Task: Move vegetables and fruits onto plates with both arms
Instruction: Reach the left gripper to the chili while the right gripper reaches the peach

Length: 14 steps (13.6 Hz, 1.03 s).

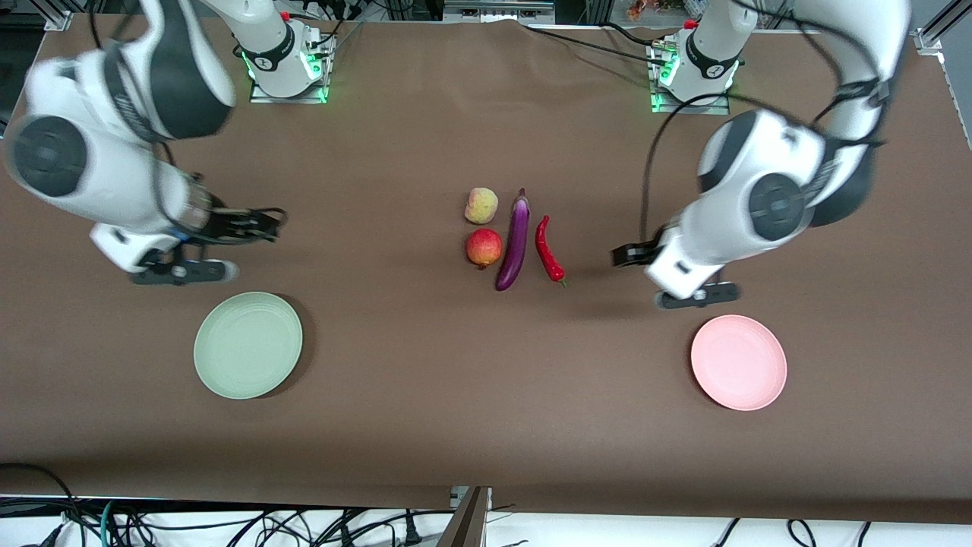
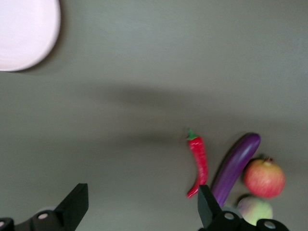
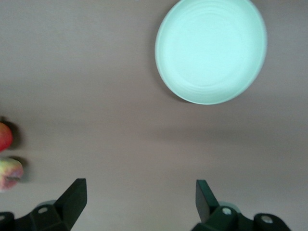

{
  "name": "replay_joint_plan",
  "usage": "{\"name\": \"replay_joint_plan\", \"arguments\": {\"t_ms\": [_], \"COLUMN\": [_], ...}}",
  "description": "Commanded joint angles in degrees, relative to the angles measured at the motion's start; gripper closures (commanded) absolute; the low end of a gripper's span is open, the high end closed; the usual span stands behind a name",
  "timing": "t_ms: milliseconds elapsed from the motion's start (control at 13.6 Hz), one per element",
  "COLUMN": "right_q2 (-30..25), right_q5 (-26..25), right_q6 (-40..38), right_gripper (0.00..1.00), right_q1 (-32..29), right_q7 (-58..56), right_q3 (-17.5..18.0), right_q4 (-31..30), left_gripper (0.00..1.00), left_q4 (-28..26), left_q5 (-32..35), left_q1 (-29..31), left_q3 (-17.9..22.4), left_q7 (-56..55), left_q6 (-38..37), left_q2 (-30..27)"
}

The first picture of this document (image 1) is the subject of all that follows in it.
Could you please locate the grey wooden post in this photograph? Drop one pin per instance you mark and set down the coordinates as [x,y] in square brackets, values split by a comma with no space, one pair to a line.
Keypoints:
[469,524]

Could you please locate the black power plug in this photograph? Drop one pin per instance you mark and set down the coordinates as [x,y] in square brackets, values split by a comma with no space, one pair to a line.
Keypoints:
[411,535]

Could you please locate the pink round plate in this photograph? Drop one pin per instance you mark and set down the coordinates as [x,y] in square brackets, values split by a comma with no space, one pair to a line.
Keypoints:
[738,365]

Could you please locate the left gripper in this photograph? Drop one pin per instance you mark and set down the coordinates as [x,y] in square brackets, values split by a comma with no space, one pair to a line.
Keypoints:
[632,256]

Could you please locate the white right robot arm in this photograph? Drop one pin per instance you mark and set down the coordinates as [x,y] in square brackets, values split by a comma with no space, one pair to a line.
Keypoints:
[99,175]

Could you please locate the orange plastic item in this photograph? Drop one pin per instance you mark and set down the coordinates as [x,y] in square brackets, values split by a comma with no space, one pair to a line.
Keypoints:
[642,9]

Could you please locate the brown table cloth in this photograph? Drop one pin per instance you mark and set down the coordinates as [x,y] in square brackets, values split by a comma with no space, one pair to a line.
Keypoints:
[486,395]

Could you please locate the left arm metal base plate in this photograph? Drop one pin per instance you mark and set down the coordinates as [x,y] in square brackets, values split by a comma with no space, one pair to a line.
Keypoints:
[691,109]

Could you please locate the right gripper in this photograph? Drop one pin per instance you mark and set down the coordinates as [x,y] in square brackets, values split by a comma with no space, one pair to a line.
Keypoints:
[228,225]

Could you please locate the green round plate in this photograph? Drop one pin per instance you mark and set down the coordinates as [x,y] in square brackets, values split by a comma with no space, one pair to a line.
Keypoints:
[247,346]

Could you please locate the red chili pepper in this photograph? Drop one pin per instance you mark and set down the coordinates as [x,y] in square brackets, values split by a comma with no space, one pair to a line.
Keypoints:
[542,241]

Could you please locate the red apple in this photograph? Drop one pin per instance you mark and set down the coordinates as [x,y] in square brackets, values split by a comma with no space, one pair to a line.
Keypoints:
[484,248]

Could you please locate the purple eggplant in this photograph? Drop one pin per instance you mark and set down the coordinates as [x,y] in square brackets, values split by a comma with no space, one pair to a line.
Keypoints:
[516,243]

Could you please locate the grey device box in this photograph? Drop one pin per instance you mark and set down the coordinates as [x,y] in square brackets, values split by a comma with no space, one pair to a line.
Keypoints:
[497,9]

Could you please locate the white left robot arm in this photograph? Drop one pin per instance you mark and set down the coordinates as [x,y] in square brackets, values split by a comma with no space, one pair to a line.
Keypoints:
[767,175]

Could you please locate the yellow pink peach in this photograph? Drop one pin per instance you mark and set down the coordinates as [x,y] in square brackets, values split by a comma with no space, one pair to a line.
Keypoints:
[481,206]

